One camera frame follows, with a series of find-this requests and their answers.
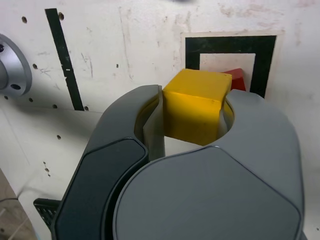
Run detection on black perforated plastic tray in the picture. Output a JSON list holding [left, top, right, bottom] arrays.
[[33, 197, 60, 235]]

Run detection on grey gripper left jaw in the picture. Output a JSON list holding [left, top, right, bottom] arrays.
[[51, 84, 166, 240]]

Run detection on black tape strip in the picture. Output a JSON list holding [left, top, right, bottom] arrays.
[[44, 8, 85, 111]]

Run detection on yellow cube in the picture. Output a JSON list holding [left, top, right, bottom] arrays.
[[161, 68, 232, 147]]

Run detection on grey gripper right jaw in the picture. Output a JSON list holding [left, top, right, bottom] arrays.
[[112, 90, 306, 240]]

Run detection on black tape square outline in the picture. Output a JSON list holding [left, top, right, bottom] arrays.
[[184, 34, 278, 100]]

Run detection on red cube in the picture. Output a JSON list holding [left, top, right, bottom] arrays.
[[222, 67, 248, 93]]

